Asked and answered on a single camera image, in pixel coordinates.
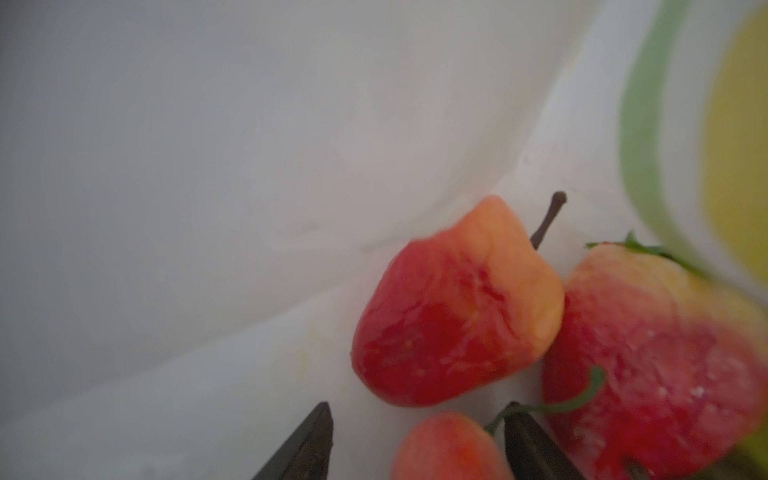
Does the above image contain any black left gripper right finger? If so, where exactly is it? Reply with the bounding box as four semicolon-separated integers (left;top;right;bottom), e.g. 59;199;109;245
503;402;585;480

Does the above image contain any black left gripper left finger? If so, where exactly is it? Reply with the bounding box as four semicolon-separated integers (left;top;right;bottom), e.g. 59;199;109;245
253;401;334;480

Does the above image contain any small pink fake peach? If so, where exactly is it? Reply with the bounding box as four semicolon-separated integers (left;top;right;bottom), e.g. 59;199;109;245
389;365;608;480

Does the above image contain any white plastic bag lemon print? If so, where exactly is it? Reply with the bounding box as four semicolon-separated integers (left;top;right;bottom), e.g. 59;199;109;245
1;1;767;479

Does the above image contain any large red fake strawberry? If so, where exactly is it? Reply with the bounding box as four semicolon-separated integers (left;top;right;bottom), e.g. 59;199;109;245
542;238;767;479

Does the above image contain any red fake apple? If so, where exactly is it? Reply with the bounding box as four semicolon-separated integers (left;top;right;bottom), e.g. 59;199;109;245
351;195;565;407

